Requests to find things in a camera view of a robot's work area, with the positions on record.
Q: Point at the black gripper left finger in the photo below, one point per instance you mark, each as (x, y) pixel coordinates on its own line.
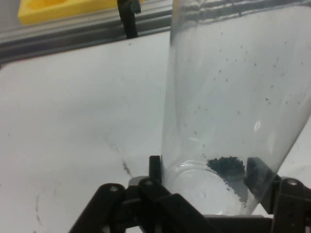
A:
(150, 206)

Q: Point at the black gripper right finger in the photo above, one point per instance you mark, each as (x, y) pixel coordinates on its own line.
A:
(289, 201)

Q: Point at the black seeds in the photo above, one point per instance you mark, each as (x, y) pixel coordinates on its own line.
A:
(227, 165)

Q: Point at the clear plastic jar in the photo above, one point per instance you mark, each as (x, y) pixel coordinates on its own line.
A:
(218, 97)

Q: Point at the yellow foam bin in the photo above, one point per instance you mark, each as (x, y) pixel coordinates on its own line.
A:
(73, 9)

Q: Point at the short aluminium frame rail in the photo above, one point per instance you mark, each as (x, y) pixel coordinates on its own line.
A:
(60, 34)

